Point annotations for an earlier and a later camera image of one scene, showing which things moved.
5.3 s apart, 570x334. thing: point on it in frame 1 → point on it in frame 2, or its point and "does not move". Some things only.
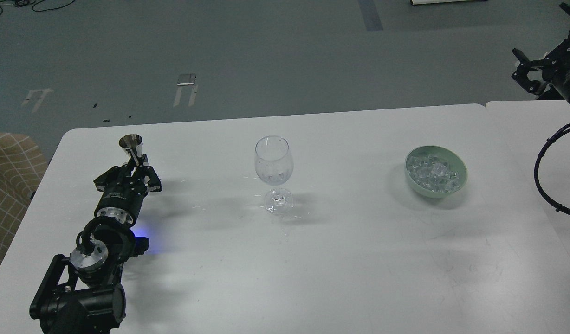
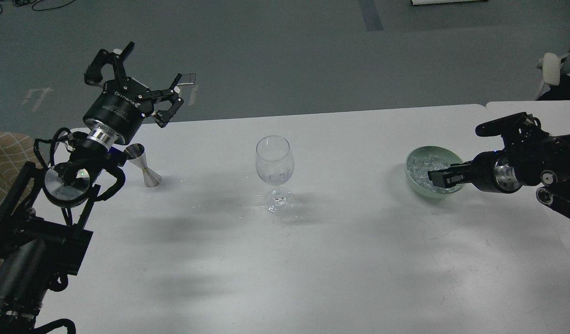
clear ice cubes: (432, 173) does not move
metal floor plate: (186, 79) does not move
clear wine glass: (274, 163) does not move
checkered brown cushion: (16, 166) does not move
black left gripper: (124, 189) → (124, 104)
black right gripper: (563, 69) → (492, 171)
